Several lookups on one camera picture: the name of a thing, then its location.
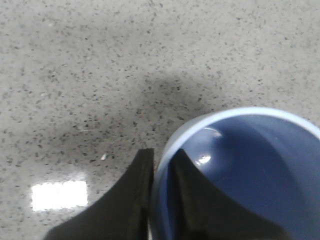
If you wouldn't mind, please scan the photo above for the blue plastic cup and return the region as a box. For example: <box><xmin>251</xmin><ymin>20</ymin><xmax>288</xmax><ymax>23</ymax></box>
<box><xmin>150</xmin><ymin>107</ymin><xmax>320</xmax><ymax>240</ymax></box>

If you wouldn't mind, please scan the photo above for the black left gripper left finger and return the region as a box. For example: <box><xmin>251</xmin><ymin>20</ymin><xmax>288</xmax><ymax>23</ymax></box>
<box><xmin>44</xmin><ymin>148</ymin><xmax>154</xmax><ymax>240</ymax></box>

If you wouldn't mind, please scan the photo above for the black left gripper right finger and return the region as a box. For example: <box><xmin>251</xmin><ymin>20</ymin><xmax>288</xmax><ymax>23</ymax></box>
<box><xmin>170</xmin><ymin>149</ymin><xmax>291</xmax><ymax>240</ymax></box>

